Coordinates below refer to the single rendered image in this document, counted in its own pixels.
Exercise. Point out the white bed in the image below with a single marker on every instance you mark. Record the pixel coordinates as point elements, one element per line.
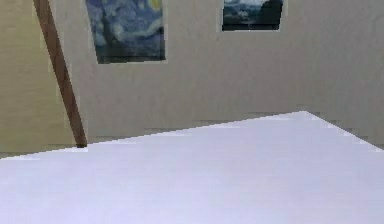
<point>206,180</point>

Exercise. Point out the blue swirly night-sky painting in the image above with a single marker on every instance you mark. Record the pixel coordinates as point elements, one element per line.
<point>128,31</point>

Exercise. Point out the dark blue landscape painting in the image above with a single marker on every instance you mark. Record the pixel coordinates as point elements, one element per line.
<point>251,15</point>

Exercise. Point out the beige room door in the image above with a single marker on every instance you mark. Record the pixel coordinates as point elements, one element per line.
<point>23,83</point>

